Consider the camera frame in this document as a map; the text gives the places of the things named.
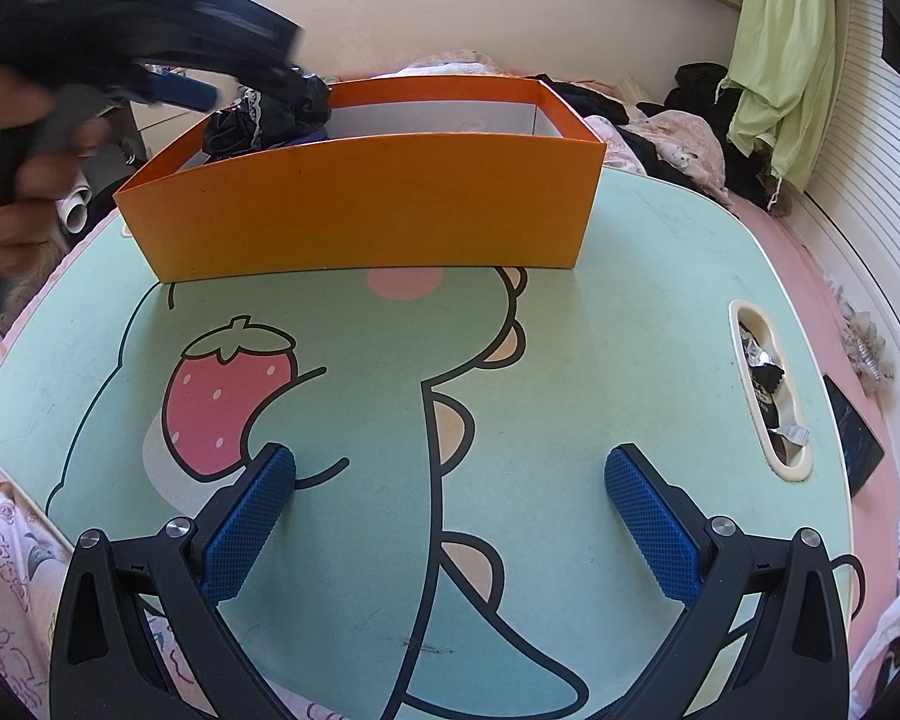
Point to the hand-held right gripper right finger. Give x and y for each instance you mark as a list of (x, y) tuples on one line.
[(652, 525)]

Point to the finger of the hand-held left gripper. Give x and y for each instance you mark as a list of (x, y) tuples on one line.
[(184, 94), (232, 22)]

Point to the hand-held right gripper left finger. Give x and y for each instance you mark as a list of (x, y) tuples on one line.
[(247, 525)]

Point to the black lace cloth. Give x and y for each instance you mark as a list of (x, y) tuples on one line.
[(232, 131)]

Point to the orange cardboard box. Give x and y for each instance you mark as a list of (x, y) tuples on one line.
[(360, 202)]

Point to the green cartoon printed desktop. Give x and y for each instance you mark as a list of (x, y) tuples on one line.
[(570, 315)]

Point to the person's left hand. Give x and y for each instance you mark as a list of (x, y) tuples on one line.
[(30, 180)]

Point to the white paper roll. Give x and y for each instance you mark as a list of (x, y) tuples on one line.
[(75, 210)]

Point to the white striped tag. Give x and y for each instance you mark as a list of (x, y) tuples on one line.
[(791, 435)]

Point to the silver foil wrapper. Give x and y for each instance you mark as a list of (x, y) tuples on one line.
[(757, 351)]

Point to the black phone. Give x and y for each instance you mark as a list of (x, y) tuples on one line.
[(855, 442)]

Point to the pale pink blanket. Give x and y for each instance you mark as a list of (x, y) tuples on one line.
[(457, 61)]

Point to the grey hair claw clip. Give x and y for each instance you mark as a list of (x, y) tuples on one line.
[(866, 352)]

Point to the pink bed sheet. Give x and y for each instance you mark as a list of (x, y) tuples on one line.
[(802, 270)]

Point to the pink printed garment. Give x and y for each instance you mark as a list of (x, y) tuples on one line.
[(675, 136)]

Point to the black clothes pile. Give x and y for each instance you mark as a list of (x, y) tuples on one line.
[(701, 86)]

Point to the light green hanging cloth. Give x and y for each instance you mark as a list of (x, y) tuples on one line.
[(780, 52)]

